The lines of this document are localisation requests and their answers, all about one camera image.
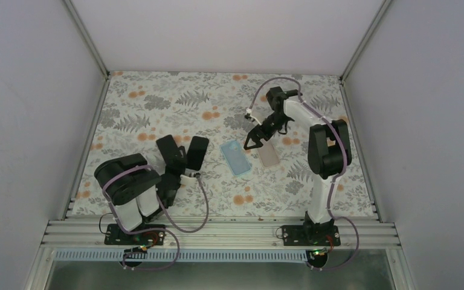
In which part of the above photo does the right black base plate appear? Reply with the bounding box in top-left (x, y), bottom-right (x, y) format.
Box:
top-left (281, 225), bottom-right (341, 247)

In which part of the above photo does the cream phone case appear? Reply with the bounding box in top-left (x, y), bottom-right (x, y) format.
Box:
top-left (257, 141), bottom-right (280, 168)

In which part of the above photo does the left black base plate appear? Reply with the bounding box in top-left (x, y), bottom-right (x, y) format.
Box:
top-left (104, 224), bottom-right (166, 246)

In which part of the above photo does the floral patterned table mat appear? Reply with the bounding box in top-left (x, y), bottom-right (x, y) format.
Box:
top-left (71, 71), bottom-right (377, 219)

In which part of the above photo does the aluminium front rail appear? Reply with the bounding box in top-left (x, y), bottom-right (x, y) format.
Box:
top-left (41, 217), bottom-right (402, 250)

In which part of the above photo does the white slotted cable duct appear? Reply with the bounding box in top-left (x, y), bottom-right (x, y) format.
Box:
top-left (54, 248), bottom-right (307, 263)

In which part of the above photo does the aluminium frame left rail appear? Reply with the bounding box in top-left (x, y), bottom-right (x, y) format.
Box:
top-left (57, 1), bottom-right (109, 221)

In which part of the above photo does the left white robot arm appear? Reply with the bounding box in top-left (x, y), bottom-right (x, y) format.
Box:
top-left (94, 146), bottom-right (187, 245)

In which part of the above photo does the aluminium frame rail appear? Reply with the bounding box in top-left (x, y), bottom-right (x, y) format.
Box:
top-left (340, 1), bottom-right (393, 223)
top-left (57, 1), bottom-right (109, 221)

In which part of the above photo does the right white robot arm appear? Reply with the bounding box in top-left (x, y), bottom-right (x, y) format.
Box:
top-left (244, 86), bottom-right (352, 246)

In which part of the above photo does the phone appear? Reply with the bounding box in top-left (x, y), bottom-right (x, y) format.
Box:
top-left (220, 140), bottom-right (251, 176)

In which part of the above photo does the aluminium frame right rail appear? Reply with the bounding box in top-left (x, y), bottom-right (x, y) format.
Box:
top-left (340, 1), bottom-right (393, 223)

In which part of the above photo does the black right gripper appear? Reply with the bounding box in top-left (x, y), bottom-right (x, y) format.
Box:
top-left (245, 112), bottom-right (292, 150)

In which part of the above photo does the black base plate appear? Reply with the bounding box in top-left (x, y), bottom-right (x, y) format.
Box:
top-left (281, 225), bottom-right (341, 247)
top-left (104, 224), bottom-right (166, 246)

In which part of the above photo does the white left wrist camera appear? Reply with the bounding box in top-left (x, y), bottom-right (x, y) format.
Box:
top-left (179, 172), bottom-right (201, 187)

